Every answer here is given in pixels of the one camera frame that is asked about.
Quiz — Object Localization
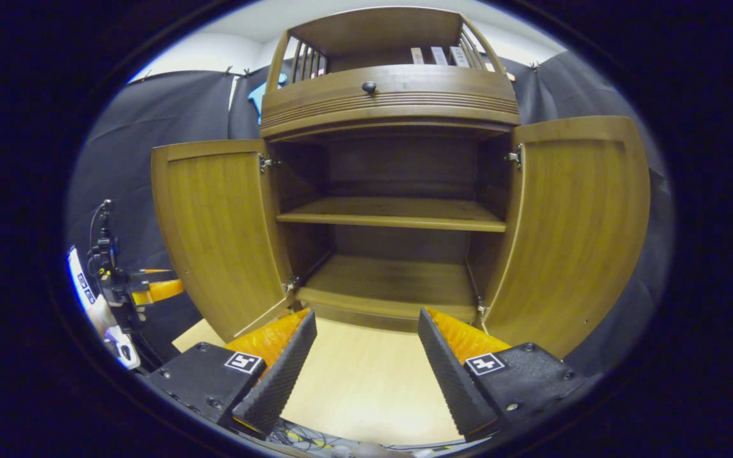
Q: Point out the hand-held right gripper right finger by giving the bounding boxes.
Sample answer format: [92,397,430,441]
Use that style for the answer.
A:
[417,307,590,441]

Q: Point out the tangled black cables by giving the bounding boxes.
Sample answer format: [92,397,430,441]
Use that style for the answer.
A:
[258,420,367,454]

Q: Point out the black backdrop cloth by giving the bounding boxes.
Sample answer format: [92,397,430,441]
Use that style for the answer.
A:
[66,51,676,376]

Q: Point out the wooden inner shelf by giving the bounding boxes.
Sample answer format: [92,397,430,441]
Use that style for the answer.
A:
[276,197,507,233]

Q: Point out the wooden double-door shoe cabinet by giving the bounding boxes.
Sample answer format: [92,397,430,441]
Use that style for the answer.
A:
[260,6,521,333]

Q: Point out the wooden drawer with black knob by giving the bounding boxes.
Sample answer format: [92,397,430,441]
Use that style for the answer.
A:
[261,66,520,137]

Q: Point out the wooden shoe cabinet door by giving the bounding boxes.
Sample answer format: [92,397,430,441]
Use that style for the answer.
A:
[480,116,652,360]
[151,139,296,343]

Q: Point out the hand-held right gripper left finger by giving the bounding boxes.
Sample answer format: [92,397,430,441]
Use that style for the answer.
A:
[144,309,318,438]

